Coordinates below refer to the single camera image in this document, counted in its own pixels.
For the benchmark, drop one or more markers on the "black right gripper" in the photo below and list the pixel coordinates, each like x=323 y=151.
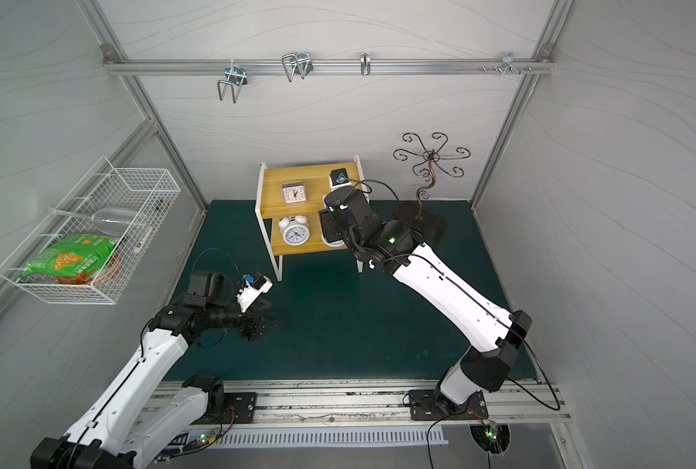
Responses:
x=330 y=224

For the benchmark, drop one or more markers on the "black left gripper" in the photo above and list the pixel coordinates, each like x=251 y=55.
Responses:
x=253 y=322

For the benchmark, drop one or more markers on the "white twin-bell alarm clock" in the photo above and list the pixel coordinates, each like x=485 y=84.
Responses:
x=294 y=230

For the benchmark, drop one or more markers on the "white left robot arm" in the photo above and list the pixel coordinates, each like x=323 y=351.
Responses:
x=109 y=434

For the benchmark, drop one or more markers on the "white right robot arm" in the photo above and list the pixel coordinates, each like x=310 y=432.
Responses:
x=403 y=248

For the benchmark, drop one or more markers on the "yellow wooden two-tier shelf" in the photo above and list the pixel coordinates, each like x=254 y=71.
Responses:
x=270 y=207

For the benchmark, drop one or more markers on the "dark metal jewelry stand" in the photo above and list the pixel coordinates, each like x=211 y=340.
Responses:
x=431 y=159

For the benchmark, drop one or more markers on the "metal double hook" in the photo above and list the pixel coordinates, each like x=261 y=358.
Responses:
x=297 y=64
x=235 y=78

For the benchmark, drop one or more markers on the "clear wine glass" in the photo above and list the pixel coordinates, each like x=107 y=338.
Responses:
x=110 y=221

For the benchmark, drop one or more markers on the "small metal hook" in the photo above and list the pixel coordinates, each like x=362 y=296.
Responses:
x=365 y=64

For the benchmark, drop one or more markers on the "green snack bag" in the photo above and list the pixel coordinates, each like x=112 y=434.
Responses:
x=76 y=257

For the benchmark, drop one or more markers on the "right metal hook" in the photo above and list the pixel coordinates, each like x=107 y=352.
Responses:
x=507 y=66

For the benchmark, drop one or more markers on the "round black fan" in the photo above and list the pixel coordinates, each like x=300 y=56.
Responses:
x=492 y=438

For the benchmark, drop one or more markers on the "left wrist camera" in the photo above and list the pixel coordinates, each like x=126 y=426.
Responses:
x=253 y=286

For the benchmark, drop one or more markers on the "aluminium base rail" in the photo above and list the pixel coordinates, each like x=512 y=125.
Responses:
x=357 y=402

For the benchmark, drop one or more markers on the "white wire basket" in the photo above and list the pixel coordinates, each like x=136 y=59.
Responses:
x=151 y=191

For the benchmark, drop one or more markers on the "aluminium top rail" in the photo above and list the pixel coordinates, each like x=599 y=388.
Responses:
x=322 y=67

